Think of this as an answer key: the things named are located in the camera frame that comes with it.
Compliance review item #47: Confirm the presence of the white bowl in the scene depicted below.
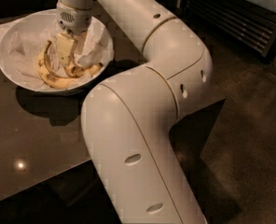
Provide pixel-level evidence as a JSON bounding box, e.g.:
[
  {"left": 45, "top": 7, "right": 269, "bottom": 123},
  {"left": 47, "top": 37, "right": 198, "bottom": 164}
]
[{"left": 0, "top": 9, "right": 114, "bottom": 95}]

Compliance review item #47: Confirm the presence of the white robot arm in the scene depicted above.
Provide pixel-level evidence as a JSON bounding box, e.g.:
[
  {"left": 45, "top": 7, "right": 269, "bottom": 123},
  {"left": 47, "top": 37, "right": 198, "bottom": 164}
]
[{"left": 58, "top": 0, "right": 213, "bottom": 224}]

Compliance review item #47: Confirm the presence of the yellow banana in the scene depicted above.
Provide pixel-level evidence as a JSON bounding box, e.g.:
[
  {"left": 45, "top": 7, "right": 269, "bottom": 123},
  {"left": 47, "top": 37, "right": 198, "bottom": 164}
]
[
  {"left": 34, "top": 40, "right": 76, "bottom": 90},
  {"left": 64, "top": 63, "right": 103, "bottom": 77}
]

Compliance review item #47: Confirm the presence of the grey square table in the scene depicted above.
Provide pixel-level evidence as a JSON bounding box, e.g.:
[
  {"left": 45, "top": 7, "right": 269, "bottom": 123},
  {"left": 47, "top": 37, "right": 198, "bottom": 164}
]
[{"left": 0, "top": 0, "right": 227, "bottom": 224}]

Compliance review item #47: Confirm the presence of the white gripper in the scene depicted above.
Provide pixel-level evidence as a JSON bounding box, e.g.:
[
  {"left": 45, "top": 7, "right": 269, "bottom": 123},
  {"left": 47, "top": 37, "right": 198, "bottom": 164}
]
[{"left": 56, "top": 1, "right": 91, "bottom": 66}]

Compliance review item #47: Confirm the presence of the black slatted appliance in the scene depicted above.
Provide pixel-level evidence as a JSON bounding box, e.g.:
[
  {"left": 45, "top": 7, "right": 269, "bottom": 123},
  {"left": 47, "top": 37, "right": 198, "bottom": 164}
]
[{"left": 186, "top": 0, "right": 276, "bottom": 60}]

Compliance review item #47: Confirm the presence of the white paper bowl liner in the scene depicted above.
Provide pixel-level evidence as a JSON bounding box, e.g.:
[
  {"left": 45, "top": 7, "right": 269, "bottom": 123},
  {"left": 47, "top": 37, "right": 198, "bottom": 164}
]
[{"left": 0, "top": 14, "right": 114, "bottom": 92}]

